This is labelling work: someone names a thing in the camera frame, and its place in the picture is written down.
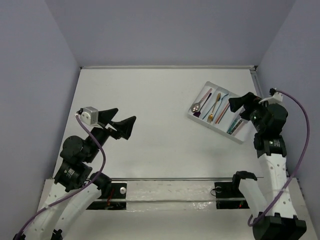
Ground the silver spoon pink handle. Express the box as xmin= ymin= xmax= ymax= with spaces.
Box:
xmin=190 ymin=88 xmax=213 ymax=113

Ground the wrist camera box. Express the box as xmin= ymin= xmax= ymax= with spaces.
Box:
xmin=259 ymin=88 xmax=283 ymax=105
xmin=76 ymin=106 xmax=99 ymax=127

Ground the gold fork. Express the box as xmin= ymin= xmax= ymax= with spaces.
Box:
xmin=207 ymin=92 xmax=221 ymax=124

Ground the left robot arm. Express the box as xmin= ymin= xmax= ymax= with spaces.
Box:
xmin=14 ymin=106 xmax=137 ymax=240

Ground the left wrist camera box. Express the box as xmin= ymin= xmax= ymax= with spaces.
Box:
xmin=76 ymin=106 xmax=99 ymax=127

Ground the white divided utensil tray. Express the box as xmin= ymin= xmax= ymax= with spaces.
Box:
xmin=186 ymin=81 xmax=253 ymax=144

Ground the silver knife teal handle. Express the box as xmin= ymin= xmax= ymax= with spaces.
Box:
xmin=228 ymin=119 xmax=243 ymax=135

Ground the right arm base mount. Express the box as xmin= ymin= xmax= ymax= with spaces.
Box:
xmin=212 ymin=181 xmax=249 ymax=210

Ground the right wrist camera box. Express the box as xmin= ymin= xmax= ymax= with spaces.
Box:
xmin=259 ymin=88 xmax=283 ymax=105

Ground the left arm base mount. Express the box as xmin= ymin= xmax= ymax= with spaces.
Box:
xmin=87 ymin=181 xmax=127 ymax=211

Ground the blue chopstick diagonal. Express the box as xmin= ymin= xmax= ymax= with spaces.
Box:
xmin=215 ymin=103 xmax=230 ymax=124

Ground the orange chopstick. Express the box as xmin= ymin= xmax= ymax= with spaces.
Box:
xmin=215 ymin=103 xmax=230 ymax=124

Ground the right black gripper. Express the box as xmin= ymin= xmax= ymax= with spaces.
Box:
xmin=228 ymin=91 xmax=272 ymax=133

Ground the purple spoon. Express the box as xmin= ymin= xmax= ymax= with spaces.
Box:
xmin=193 ymin=93 xmax=212 ymax=118

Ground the blue fork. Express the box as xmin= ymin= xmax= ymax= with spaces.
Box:
xmin=213 ymin=93 xmax=229 ymax=119
xmin=202 ymin=101 xmax=216 ymax=120

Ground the silver knife pink handle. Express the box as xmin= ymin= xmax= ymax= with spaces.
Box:
xmin=232 ymin=121 xmax=248 ymax=137

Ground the silver knife dark handle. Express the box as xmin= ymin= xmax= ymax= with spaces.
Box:
xmin=227 ymin=117 xmax=239 ymax=134

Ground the aluminium frame rail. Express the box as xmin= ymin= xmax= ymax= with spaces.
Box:
xmin=80 ymin=65 xmax=256 ymax=71

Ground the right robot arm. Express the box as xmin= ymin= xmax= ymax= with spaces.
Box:
xmin=228 ymin=88 xmax=307 ymax=240

